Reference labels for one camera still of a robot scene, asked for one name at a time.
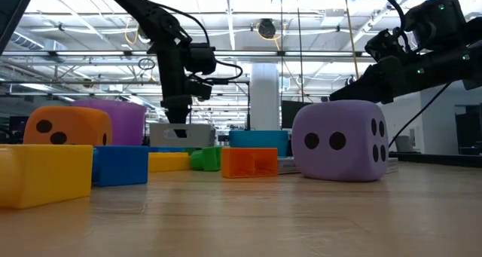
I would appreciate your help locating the orange plastic bin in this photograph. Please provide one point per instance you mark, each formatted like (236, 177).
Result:
(248, 163)

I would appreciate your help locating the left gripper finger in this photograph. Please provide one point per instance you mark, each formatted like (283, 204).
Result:
(177, 117)

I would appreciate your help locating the black cabinet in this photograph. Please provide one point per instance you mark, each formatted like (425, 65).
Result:
(468, 132)

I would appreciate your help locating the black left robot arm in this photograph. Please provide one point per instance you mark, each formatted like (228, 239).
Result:
(150, 16)

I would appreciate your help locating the small green toy brick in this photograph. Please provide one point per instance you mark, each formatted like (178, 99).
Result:
(192, 150)

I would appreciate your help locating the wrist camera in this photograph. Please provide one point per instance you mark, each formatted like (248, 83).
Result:
(384, 44)
(199, 90)

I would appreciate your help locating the black aluminium table frame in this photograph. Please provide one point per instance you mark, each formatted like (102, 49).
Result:
(433, 160)

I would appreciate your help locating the teal plastic bin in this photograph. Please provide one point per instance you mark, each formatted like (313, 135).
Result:
(260, 144)

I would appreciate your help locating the large blue toy brick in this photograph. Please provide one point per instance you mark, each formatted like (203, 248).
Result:
(165, 149)

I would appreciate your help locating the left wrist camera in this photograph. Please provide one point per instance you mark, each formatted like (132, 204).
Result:
(199, 90)

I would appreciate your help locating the blue arched toy brick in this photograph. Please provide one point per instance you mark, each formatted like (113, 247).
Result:
(120, 166)

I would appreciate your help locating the dark background monitor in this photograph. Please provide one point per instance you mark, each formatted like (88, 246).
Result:
(15, 123)

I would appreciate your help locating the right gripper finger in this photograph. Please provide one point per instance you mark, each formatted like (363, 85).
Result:
(361, 91)

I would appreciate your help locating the purple foam die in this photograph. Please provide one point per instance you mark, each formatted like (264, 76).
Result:
(339, 155)

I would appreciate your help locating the orange foam die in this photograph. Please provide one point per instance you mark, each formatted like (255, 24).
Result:
(75, 121)

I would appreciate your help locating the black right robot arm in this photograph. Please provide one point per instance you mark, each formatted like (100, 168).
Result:
(444, 65)

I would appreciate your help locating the yellow flat studded brick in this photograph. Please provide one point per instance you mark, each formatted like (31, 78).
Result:
(169, 163)

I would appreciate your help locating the grey chair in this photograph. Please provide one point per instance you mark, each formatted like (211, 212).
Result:
(403, 144)

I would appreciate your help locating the purple pumpkin-face bucket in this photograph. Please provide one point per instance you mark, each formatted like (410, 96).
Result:
(124, 121)

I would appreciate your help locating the blue patterned card box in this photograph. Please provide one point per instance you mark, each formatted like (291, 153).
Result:
(288, 166)

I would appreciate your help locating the white building column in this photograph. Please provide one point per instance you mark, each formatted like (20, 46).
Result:
(265, 98)

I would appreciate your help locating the white plastic bin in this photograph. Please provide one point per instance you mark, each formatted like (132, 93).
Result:
(199, 136)

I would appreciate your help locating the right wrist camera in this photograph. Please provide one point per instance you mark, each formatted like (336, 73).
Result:
(384, 44)

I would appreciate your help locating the yellow toy brick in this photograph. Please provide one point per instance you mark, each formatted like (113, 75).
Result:
(45, 174)

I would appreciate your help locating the black monitor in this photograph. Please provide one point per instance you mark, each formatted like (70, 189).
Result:
(288, 110)

